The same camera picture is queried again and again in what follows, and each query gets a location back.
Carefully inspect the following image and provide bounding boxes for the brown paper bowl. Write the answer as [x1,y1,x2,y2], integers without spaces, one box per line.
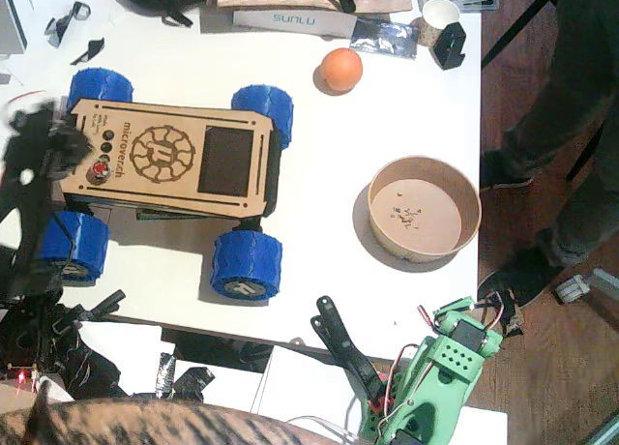
[367,155,483,264]

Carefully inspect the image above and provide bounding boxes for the white SUNLU box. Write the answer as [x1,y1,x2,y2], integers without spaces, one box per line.
[231,9,359,41]

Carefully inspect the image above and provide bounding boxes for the black metal bar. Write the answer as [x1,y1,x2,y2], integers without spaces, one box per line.
[481,0,570,71]

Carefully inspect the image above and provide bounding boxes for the crumpled black plastic bag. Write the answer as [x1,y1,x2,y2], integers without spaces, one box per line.
[52,338,130,401]

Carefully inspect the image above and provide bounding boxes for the blue rover wheel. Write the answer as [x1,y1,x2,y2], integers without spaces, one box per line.
[41,210,111,287]
[230,84,295,150]
[209,229,283,304]
[67,67,134,105]

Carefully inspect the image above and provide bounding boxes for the black clamp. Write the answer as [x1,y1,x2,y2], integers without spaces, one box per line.
[62,289,128,323]

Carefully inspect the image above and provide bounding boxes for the black plastic holder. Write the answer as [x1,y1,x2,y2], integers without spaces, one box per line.
[431,21,468,72]

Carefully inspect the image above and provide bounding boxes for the paper cup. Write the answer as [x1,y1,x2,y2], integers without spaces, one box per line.
[415,0,461,47]

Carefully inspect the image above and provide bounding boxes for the white cable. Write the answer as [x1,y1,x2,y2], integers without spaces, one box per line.
[284,414,363,442]

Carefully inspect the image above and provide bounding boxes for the white plug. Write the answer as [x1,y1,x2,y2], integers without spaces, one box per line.
[554,275,592,305]

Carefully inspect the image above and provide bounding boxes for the dark trouser leg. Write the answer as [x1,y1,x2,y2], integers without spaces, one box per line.
[500,0,619,175]
[536,115,619,267]

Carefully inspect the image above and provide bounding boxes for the black foil packet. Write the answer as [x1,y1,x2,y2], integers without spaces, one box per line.
[172,366,217,401]
[154,351,178,399]

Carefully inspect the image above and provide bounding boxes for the black shoe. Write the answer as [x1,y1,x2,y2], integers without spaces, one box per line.
[477,245,565,307]
[480,149,536,193]

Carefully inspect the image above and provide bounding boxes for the black glasses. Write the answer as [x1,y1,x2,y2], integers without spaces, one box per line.
[44,0,92,48]

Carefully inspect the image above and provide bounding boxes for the grey device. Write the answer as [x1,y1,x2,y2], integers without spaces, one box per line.
[0,0,29,62]

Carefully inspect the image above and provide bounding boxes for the orange fruit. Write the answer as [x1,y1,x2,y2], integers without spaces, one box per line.
[318,47,364,92]

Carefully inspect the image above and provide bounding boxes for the silver foil packet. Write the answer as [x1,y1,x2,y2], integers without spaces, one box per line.
[348,18,420,61]

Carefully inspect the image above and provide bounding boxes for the black plastic piece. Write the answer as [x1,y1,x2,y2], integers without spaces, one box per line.
[70,37,106,67]

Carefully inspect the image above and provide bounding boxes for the brown black striped fur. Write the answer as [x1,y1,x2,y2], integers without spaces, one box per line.
[0,379,349,445]

